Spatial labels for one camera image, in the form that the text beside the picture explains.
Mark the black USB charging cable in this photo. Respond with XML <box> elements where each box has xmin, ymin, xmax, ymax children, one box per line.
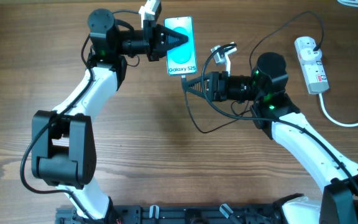
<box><xmin>180</xmin><ymin>10</ymin><xmax>325</xmax><ymax>134</ymax></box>

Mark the Galaxy smartphone with teal screen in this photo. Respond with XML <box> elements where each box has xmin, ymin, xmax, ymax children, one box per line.
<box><xmin>164</xmin><ymin>16</ymin><xmax>197</xmax><ymax>76</ymax></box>

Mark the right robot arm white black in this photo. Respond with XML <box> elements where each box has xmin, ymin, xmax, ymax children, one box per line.
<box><xmin>181</xmin><ymin>52</ymin><xmax>358</xmax><ymax>223</ymax></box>

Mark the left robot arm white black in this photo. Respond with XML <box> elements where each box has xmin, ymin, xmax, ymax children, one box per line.
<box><xmin>22</xmin><ymin>9</ymin><xmax>190</xmax><ymax>223</ymax></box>

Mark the white charger plug adapter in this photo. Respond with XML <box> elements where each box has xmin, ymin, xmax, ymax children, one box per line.
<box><xmin>299</xmin><ymin>48</ymin><xmax>322</xmax><ymax>64</ymax></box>

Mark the white power strip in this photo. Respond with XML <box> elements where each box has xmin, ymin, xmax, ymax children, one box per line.
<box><xmin>294</xmin><ymin>36</ymin><xmax>329</xmax><ymax>95</ymax></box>

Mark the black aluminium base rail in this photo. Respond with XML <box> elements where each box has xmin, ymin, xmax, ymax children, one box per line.
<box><xmin>55</xmin><ymin>204</ymin><xmax>283</xmax><ymax>224</ymax></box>

